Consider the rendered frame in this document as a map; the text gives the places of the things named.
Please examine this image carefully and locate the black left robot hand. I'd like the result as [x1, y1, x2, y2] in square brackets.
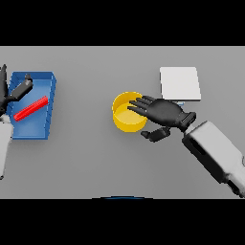
[0, 64, 34, 117]

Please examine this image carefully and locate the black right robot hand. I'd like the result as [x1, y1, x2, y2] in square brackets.
[126, 95, 197, 144]

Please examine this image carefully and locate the red beaker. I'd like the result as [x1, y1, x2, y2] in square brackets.
[12, 96, 50, 123]

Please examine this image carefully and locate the pale square measuring scale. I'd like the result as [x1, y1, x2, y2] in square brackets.
[159, 66, 202, 106]

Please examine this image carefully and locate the yellow bowl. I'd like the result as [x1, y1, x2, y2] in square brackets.
[111, 91, 149, 133]

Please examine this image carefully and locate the blue tray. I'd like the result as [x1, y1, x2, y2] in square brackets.
[6, 71, 57, 141]

